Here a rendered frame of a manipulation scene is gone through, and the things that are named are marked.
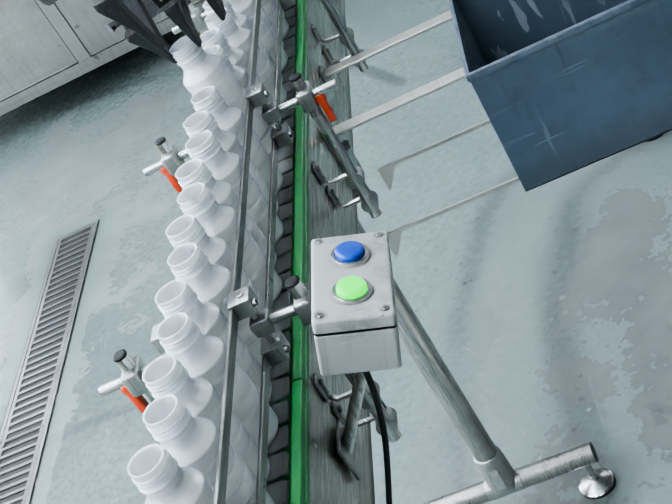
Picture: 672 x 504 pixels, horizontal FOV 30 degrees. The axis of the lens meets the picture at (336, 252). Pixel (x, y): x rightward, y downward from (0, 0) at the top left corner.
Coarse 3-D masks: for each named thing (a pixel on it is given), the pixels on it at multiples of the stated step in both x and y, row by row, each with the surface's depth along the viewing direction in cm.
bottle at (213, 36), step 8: (208, 32) 175; (216, 32) 175; (208, 40) 172; (216, 40) 172; (224, 40) 174; (224, 48) 173; (232, 48) 175; (232, 56) 174; (240, 56) 174; (240, 64) 174; (248, 64) 176; (248, 72) 175; (256, 80) 177; (280, 120) 181
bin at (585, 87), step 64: (448, 0) 197; (512, 0) 202; (576, 0) 203; (640, 0) 170; (512, 64) 175; (576, 64) 176; (640, 64) 176; (512, 128) 181; (576, 128) 181; (640, 128) 182
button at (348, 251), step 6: (342, 246) 125; (348, 246) 125; (354, 246) 124; (360, 246) 124; (336, 252) 124; (342, 252) 124; (348, 252) 124; (354, 252) 124; (360, 252) 124; (336, 258) 124; (342, 258) 124; (348, 258) 123; (354, 258) 123
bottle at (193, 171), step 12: (180, 168) 146; (192, 168) 146; (204, 168) 144; (180, 180) 144; (192, 180) 143; (204, 180) 144; (216, 180) 146; (216, 192) 145; (228, 192) 145; (228, 204) 145; (252, 228) 148; (264, 240) 150; (264, 252) 150
